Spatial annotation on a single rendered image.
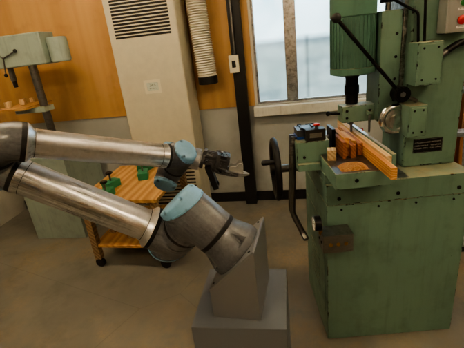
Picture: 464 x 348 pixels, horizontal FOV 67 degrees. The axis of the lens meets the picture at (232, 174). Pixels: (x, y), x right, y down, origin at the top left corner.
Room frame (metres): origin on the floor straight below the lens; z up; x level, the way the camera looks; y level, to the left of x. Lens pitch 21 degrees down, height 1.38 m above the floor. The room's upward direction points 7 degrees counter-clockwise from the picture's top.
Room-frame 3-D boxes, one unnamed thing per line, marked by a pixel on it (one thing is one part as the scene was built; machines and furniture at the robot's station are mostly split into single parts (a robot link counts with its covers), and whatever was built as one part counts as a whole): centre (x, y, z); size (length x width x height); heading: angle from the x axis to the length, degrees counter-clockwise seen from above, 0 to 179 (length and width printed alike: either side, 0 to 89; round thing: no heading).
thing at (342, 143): (1.40, -0.45, 0.93); 0.25 x 0.01 x 0.07; 178
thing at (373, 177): (1.43, -0.43, 0.87); 0.61 x 0.30 x 0.06; 178
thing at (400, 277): (1.47, -0.66, 0.36); 0.58 x 0.45 x 0.71; 88
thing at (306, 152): (1.43, -0.35, 0.91); 0.15 x 0.14 x 0.09; 178
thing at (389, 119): (1.35, -0.67, 1.02); 0.12 x 0.03 x 0.12; 88
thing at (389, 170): (1.34, -0.54, 0.92); 0.60 x 0.02 x 0.04; 178
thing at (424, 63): (1.32, -0.75, 1.23); 0.09 x 0.08 x 0.15; 88
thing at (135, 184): (2.32, 0.68, 0.32); 0.66 x 0.57 x 0.64; 167
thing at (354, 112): (1.47, -0.56, 1.03); 0.14 x 0.07 x 0.09; 88
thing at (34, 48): (2.81, 1.39, 0.79); 0.62 x 0.48 x 1.58; 80
